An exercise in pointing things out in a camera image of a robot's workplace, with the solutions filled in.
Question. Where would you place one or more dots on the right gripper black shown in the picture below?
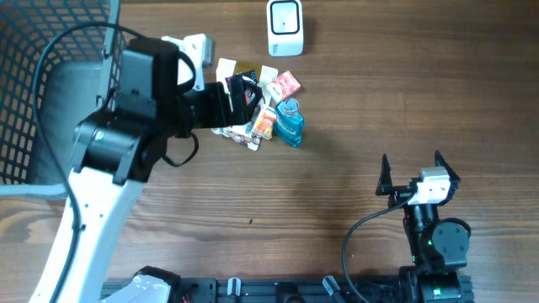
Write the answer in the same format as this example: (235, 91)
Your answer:
(399, 193)

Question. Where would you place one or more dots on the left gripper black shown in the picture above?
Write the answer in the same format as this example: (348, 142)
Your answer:
(219, 116)

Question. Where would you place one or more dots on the hex wrench set package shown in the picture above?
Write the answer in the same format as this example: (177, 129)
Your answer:
(251, 96)

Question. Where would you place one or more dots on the orange Kleenex tissue pack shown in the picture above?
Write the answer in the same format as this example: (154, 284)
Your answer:
(264, 123)

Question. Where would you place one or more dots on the beige snack bag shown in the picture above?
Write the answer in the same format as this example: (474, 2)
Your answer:
(242, 134)

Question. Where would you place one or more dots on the red Kleenex tissue pack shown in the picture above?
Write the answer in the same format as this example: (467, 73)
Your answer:
(283, 86)

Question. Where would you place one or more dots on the blue mouthwash bottle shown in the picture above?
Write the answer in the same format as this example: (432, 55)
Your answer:
(290, 122)

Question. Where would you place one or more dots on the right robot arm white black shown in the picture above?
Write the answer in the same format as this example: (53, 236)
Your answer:
(438, 246)

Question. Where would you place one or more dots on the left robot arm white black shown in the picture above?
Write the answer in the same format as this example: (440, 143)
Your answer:
(114, 151)

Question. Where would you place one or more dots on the white barcode scanner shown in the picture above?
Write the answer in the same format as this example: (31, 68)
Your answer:
(285, 27)

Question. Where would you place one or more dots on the black mesh plastic basket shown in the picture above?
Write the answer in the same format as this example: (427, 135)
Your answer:
(66, 86)

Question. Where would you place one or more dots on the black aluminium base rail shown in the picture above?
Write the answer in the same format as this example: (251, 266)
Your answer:
(374, 289)

